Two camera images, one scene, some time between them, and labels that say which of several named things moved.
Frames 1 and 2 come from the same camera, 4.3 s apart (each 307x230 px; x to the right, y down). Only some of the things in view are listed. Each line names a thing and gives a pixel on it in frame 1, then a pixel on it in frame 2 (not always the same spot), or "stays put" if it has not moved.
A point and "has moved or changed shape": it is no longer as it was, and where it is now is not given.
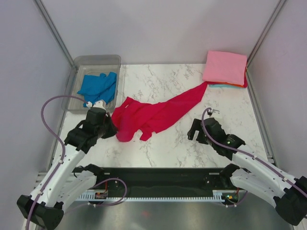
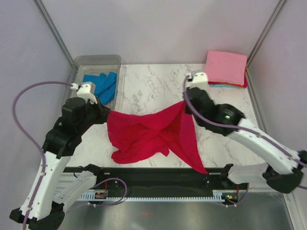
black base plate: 162,182 stays put
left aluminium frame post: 54,30 stays put
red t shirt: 131,117 has moved or changed shape
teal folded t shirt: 223,86 stays put
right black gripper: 196,126 to 185,110
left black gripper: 112,130 to 102,110
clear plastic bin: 83,66 stays put
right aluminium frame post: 278,6 stays put
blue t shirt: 96,88 stays put
